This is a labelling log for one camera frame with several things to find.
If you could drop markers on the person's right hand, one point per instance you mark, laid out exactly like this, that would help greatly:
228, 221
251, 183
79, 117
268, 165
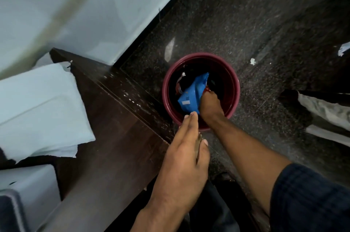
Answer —
211, 108

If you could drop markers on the person's left hand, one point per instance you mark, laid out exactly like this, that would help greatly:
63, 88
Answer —
177, 174

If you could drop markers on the person's left thumb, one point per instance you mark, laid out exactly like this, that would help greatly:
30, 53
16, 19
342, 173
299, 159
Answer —
203, 158

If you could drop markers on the blue plastic packet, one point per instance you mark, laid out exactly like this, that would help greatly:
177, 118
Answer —
191, 95

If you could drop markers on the person's right forearm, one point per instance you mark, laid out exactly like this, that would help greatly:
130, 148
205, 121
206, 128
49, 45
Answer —
246, 158

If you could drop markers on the person's left forearm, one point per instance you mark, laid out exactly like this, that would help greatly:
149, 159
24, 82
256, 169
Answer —
155, 219

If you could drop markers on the dark trousers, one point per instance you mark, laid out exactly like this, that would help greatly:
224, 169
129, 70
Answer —
216, 207

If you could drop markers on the red and white wrapper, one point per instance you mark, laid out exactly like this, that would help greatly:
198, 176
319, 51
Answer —
180, 82

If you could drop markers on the maroon plastic waste bin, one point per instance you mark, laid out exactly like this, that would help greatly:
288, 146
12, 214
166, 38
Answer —
227, 76

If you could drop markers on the dark brown wooden furniture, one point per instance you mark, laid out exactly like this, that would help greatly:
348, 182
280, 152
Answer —
109, 144

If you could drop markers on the small white paper scrap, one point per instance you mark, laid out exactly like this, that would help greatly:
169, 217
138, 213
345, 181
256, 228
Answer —
253, 61

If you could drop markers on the dark blue sleeve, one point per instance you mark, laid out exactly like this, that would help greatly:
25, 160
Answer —
311, 201

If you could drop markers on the white flat strip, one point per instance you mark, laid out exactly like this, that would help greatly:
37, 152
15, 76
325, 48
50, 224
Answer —
328, 135

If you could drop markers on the crumpled white cloth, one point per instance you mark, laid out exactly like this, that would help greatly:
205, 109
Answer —
328, 111

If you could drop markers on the white folded sheet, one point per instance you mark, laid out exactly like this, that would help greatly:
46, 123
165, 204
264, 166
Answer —
41, 111

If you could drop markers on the white plastic box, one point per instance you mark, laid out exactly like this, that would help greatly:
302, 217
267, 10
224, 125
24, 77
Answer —
32, 185

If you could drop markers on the torn white paper scrap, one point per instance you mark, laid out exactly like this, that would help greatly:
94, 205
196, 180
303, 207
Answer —
343, 48

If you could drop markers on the dark grey object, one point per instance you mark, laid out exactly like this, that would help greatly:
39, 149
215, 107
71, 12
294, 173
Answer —
9, 212

